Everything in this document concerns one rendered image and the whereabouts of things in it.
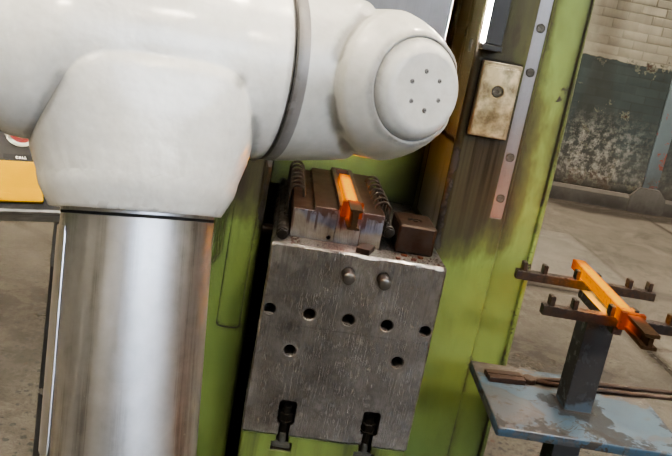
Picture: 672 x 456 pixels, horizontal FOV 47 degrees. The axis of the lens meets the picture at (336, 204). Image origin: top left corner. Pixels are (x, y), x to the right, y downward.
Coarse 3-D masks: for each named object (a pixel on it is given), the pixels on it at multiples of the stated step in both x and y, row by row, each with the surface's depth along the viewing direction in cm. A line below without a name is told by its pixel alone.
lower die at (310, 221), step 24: (312, 168) 205; (336, 168) 205; (312, 192) 182; (336, 192) 179; (360, 192) 186; (312, 216) 166; (336, 216) 166; (384, 216) 167; (336, 240) 168; (360, 240) 168
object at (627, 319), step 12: (576, 264) 175; (588, 276) 166; (600, 288) 158; (600, 300) 157; (612, 300) 151; (624, 312) 143; (624, 324) 144; (636, 324) 139; (648, 324) 140; (636, 336) 139; (648, 336) 134; (660, 336) 134; (648, 348) 135
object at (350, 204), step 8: (344, 176) 193; (344, 184) 184; (352, 184) 185; (344, 192) 175; (352, 192) 177; (344, 200) 165; (352, 200) 164; (344, 208) 165; (352, 208) 157; (360, 208) 158; (344, 216) 165; (352, 216) 158; (360, 216) 165; (352, 224) 157
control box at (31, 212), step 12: (0, 132) 137; (0, 144) 137; (12, 144) 138; (24, 144) 139; (0, 156) 136; (12, 156) 137; (24, 156) 138; (0, 204) 134; (12, 204) 135; (24, 204) 136; (36, 204) 137; (0, 216) 138; (12, 216) 139; (24, 216) 139; (36, 216) 140; (48, 216) 141
